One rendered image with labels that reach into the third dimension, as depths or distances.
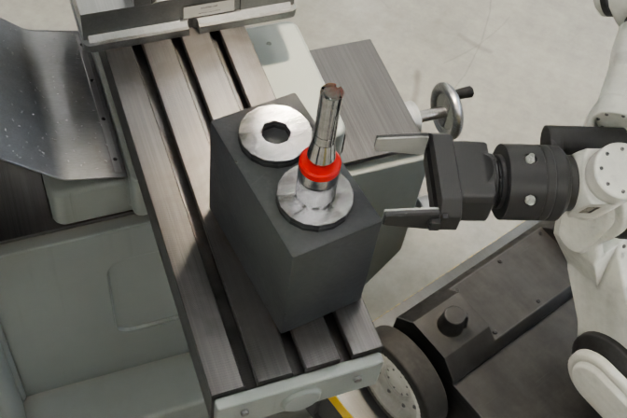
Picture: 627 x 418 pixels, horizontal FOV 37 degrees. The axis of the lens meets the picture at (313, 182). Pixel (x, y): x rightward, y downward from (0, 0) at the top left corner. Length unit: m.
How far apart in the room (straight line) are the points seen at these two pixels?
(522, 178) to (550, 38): 2.03
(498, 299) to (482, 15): 1.53
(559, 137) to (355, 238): 0.26
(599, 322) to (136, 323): 0.87
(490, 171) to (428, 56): 1.84
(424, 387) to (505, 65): 1.53
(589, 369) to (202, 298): 0.64
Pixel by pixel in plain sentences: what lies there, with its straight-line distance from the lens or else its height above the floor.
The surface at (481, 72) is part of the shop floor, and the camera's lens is 2.88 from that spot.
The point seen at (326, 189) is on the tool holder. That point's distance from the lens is 1.03.
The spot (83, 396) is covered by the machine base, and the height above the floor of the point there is 0.20.
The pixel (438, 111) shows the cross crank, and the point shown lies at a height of 0.65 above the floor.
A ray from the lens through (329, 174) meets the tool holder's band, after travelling 1.01.
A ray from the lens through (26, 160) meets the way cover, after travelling 1.38.
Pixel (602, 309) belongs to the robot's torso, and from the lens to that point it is 1.52.
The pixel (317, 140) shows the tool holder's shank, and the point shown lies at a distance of 0.98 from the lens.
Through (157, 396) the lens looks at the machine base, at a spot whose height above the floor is 0.20.
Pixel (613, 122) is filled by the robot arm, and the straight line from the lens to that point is 1.16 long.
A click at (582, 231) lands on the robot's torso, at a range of 1.37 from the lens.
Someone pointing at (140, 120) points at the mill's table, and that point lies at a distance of 1.40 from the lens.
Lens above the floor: 2.00
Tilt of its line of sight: 53 degrees down
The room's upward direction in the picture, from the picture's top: 9 degrees clockwise
